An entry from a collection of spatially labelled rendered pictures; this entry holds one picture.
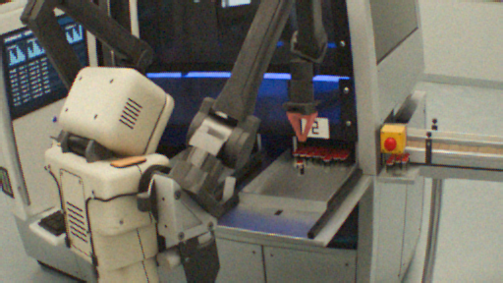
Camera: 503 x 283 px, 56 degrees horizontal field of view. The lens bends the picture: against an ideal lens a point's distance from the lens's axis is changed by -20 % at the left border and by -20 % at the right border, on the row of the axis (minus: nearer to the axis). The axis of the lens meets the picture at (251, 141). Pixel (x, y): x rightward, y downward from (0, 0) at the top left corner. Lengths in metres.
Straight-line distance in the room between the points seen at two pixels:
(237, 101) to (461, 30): 5.32
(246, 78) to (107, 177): 0.30
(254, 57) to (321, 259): 1.07
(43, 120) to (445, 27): 5.04
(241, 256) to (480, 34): 4.65
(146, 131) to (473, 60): 5.43
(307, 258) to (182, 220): 1.05
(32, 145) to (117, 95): 0.93
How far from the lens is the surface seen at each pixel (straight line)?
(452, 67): 6.31
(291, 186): 1.69
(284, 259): 2.00
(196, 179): 0.96
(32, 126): 1.89
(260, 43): 1.00
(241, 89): 1.00
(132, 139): 1.04
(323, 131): 1.73
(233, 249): 2.08
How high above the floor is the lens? 1.58
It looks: 20 degrees down
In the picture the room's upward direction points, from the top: 6 degrees counter-clockwise
